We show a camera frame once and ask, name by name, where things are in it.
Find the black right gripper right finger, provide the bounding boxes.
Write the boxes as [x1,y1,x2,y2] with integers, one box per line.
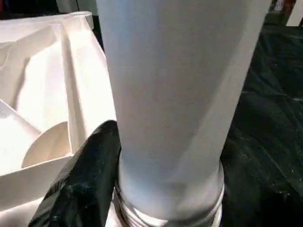
[222,137,303,227]

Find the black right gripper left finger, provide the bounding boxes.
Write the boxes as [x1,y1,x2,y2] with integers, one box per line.
[28,120,122,227]

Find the white plastic table top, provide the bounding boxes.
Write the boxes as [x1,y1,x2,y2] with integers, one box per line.
[0,12,119,227]

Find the white plastic table leg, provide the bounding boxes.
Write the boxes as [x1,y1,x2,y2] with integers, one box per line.
[96,0,273,227]

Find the black work mat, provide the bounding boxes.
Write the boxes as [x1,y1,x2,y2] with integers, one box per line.
[90,13,303,227]

